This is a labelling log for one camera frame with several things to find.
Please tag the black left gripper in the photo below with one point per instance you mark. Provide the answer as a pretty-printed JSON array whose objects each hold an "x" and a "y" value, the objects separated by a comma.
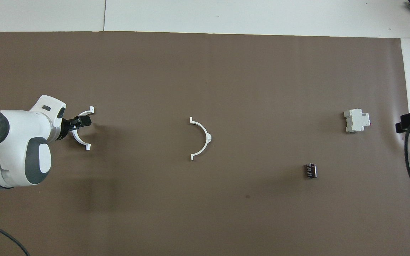
[{"x": 68, "y": 126}]

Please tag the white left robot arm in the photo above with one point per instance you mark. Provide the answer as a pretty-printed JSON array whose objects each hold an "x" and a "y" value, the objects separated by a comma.
[{"x": 16, "y": 149}]

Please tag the white circuit breaker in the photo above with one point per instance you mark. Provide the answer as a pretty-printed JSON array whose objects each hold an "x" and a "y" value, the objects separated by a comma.
[{"x": 356, "y": 121}]

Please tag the black cylindrical capacitor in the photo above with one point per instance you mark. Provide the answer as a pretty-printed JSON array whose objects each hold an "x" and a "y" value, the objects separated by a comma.
[{"x": 310, "y": 170}]

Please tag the brown paper table mat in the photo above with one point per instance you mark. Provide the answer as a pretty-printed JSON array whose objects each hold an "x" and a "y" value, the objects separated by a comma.
[{"x": 205, "y": 89}]

